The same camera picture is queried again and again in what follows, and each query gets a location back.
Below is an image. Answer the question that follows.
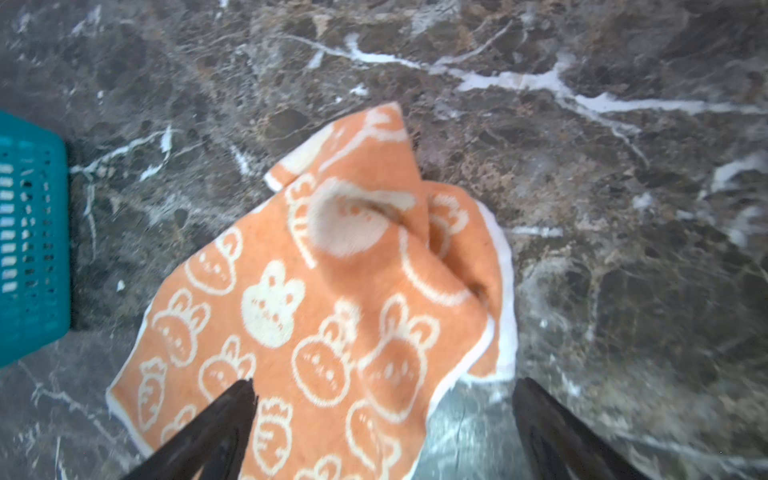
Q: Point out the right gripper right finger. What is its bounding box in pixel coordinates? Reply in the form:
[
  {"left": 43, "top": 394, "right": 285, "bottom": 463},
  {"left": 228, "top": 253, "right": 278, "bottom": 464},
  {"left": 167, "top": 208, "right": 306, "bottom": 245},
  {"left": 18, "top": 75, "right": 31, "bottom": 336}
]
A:
[{"left": 512, "top": 377, "right": 648, "bottom": 480}]

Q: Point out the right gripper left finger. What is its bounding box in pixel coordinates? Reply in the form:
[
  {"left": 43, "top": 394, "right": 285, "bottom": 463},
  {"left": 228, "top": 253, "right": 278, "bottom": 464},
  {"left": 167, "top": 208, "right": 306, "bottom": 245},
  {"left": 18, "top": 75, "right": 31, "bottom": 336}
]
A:
[{"left": 125, "top": 379, "right": 258, "bottom": 480}]

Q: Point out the orange patterned towel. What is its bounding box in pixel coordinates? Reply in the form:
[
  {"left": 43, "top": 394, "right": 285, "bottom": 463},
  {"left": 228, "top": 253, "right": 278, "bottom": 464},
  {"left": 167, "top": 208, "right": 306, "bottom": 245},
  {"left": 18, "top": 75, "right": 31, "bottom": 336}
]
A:
[{"left": 106, "top": 102, "right": 518, "bottom": 479}]

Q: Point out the teal plastic basket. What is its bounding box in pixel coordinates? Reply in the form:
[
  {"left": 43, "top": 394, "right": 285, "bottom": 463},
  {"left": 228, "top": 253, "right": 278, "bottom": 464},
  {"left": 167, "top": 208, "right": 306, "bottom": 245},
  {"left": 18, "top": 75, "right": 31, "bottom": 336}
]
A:
[{"left": 1, "top": 112, "right": 71, "bottom": 366}]

